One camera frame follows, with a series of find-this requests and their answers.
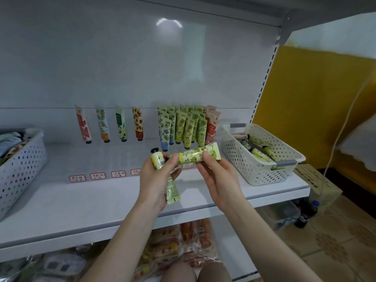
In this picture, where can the pile of green hand cream tubes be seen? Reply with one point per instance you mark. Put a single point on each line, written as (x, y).
(258, 151)

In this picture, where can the yellow-green white-label hand cream tube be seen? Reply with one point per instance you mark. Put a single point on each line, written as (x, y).
(171, 193)

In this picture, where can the person's leg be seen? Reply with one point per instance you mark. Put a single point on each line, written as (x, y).
(178, 274)
(214, 274)

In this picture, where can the white metal shelf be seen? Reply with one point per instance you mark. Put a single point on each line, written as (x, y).
(70, 202)

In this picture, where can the clear divider tray with labels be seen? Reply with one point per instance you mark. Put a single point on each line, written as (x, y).
(77, 178)

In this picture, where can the pile of snack packets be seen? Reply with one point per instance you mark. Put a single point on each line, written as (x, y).
(170, 240)

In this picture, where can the white perforated plastic basket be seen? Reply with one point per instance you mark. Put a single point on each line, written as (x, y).
(252, 167)
(23, 173)

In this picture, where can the person's right leg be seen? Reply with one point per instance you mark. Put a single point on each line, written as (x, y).
(214, 274)

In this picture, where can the cluster of green bottles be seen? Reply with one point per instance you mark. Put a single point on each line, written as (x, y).
(305, 215)

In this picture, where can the small brown cardboard box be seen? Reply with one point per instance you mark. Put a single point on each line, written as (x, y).
(320, 182)

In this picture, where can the person's left leg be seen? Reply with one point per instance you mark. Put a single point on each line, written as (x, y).
(178, 274)

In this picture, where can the person's left forearm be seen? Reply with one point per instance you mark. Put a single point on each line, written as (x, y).
(123, 246)

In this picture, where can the pile of pale hand cream tubes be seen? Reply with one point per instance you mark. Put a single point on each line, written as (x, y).
(10, 142)

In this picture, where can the person's right hand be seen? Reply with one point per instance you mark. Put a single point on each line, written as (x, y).
(223, 182)

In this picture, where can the row of hand cream tubes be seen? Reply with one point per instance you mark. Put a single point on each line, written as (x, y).
(138, 120)

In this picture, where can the person's left hand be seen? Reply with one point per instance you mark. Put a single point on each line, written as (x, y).
(154, 191)

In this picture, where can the person's right forearm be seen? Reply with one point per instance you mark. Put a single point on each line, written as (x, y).
(270, 243)

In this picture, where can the light green floral hand cream tube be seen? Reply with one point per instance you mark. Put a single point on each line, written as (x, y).
(194, 154)

